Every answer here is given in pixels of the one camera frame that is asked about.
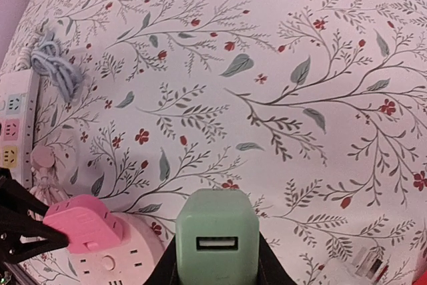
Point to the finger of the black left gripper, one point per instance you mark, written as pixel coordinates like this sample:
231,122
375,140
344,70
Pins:
22,237

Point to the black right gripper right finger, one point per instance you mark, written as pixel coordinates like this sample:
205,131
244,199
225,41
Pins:
270,270

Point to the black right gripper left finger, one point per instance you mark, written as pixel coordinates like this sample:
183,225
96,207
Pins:
165,272

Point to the pink plug adapter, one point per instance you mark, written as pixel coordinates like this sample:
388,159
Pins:
87,222

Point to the green usb plug adapter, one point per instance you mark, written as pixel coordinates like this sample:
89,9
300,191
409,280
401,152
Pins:
217,236

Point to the white cube adapter red flower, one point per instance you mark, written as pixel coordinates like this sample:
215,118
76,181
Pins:
397,265

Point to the long white power strip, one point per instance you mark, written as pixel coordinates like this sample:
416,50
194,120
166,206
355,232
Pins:
19,91

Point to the red cube socket adapter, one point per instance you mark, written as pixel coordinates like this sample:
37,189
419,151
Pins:
422,280

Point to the floral patterned table mat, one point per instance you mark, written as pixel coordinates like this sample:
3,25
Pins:
315,109

